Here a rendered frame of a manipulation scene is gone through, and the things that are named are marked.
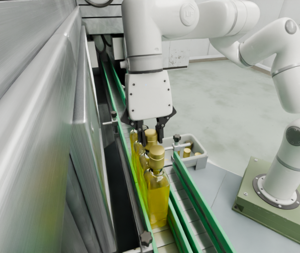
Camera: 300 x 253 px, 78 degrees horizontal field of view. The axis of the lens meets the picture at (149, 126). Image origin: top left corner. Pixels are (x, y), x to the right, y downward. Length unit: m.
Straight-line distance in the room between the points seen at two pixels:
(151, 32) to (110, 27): 0.98
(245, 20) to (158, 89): 0.31
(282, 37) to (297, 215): 0.56
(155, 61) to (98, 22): 0.99
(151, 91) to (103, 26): 0.99
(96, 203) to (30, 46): 0.24
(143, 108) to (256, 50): 0.42
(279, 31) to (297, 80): 0.15
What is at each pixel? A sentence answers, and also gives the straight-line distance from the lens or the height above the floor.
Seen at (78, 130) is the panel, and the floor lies 1.31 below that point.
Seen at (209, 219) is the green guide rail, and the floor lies 0.94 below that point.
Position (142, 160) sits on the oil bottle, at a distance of 0.49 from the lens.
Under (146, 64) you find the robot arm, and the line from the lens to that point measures 0.38.
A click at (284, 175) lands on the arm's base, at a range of 0.76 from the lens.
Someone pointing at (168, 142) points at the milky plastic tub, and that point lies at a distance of 0.97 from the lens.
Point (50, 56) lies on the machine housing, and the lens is 0.18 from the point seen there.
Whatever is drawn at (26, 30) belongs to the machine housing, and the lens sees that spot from 0.20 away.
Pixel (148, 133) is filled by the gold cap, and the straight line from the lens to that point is 0.45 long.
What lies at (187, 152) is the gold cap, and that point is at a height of 0.81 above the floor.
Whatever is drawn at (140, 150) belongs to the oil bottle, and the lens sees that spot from 0.52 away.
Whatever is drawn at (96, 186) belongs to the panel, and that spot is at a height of 1.21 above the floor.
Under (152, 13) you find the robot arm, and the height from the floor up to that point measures 1.41.
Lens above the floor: 1.43
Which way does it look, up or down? 35 degrees down
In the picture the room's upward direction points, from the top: straight up
